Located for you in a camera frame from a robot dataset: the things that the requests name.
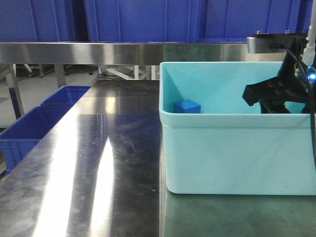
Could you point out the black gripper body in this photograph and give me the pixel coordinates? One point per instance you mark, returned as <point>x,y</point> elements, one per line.
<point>288,86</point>

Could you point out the small blue cube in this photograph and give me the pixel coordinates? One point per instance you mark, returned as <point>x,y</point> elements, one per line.
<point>186,106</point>

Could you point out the light cyan plastic bin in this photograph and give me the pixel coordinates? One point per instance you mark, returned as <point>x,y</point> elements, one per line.
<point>231,147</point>

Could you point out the blue crate upper right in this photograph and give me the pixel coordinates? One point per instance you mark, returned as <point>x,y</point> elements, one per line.
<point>235,20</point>

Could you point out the blue crate upper left stacked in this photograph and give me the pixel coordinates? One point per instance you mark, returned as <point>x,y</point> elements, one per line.
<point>143,20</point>

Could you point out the steel work table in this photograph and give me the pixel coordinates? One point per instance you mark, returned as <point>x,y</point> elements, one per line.
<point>100,173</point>

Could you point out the blue floor crate far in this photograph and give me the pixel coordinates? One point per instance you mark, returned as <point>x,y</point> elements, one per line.
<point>65,96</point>

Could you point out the blue floor crate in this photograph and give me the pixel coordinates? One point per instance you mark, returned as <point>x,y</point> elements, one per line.
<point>65,96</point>
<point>21,137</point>

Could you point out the blue floor crate near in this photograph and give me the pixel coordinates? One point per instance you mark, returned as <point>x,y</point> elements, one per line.
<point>21,137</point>

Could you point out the white cable connector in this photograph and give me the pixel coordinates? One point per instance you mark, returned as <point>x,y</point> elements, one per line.
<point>309,51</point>

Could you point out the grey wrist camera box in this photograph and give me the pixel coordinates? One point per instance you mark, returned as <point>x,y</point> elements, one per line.
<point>272,43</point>

